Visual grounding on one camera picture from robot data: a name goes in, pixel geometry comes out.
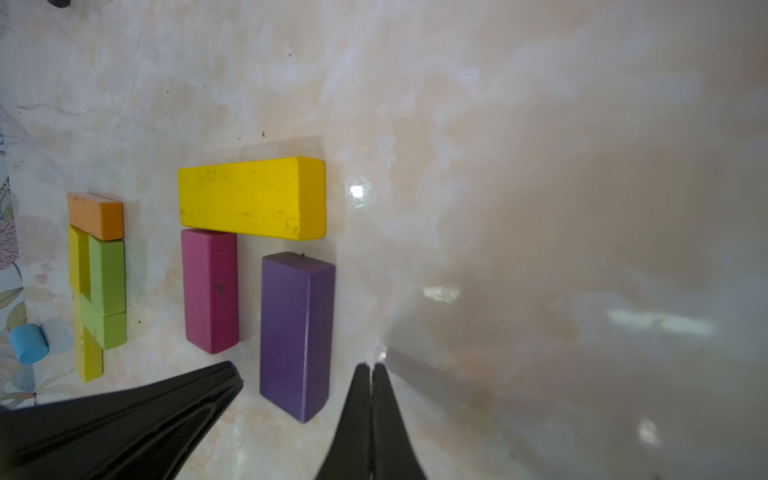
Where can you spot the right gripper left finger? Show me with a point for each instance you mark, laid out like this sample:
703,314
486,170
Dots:
349,455

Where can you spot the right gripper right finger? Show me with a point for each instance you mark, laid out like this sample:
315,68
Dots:
391,455

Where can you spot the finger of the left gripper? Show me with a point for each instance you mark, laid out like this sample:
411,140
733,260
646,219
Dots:
147,432

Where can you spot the long yellow block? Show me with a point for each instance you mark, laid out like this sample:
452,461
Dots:
88,353
278,198

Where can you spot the lime green block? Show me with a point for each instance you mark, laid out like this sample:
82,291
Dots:
107,276
110,331

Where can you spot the purple block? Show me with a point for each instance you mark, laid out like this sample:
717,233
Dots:
297,307

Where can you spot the magenta block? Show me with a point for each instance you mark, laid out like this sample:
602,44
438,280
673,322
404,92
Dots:
210,284

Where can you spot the orange long block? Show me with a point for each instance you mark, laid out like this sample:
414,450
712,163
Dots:
99,216

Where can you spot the small yellow block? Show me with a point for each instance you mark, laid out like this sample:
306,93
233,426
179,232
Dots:
79,269

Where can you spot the light blue block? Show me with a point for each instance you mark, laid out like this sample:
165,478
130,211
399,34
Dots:
29,343

